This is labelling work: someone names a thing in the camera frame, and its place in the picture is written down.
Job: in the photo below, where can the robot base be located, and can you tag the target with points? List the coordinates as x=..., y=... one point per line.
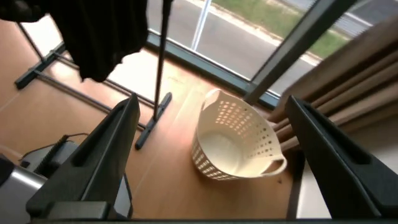
x=18, y=193

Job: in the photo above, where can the black garment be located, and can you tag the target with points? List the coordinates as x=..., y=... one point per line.
x=96, y=37

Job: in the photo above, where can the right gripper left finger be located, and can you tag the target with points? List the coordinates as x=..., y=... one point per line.
x=68, y=186

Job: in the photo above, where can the white laundry basket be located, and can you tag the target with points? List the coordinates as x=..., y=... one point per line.
x=230, y=149

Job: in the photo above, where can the black clothes rack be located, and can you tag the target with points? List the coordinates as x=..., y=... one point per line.
x=160, y=62

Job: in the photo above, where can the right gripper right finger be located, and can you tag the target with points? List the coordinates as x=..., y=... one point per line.
x=367, y=186

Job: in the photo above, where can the brown curtain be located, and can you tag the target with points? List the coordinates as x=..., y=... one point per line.
x=351, y=77

